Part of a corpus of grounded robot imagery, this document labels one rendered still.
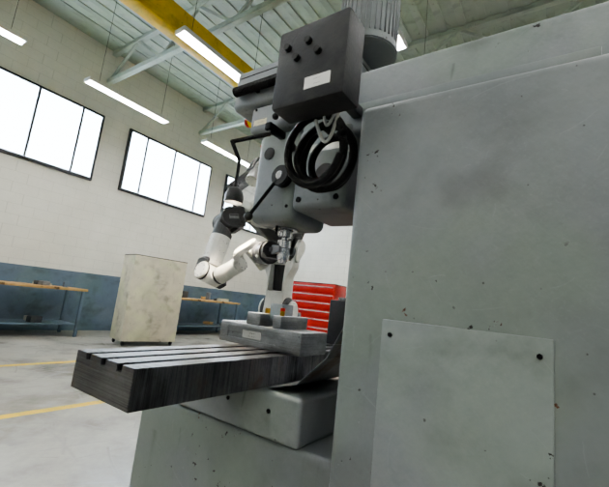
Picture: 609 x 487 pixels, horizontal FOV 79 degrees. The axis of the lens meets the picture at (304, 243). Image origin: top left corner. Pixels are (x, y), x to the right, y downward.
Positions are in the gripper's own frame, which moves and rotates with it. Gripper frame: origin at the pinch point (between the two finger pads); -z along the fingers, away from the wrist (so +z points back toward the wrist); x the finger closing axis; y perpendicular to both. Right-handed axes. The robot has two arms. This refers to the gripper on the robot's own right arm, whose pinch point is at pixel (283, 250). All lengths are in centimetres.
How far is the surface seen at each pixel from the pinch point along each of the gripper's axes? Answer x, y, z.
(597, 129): 14, -18, -85
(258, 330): -5.0, 27.5, 0.8
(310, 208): -2.8, -11.1, -20.1
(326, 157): -1.9, -26.1, -24.1
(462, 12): 406, -492, 254
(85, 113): -119, -319, 768
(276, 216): -7.4, -9.3, -7.1
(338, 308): 38.7, 17.8, 17.8
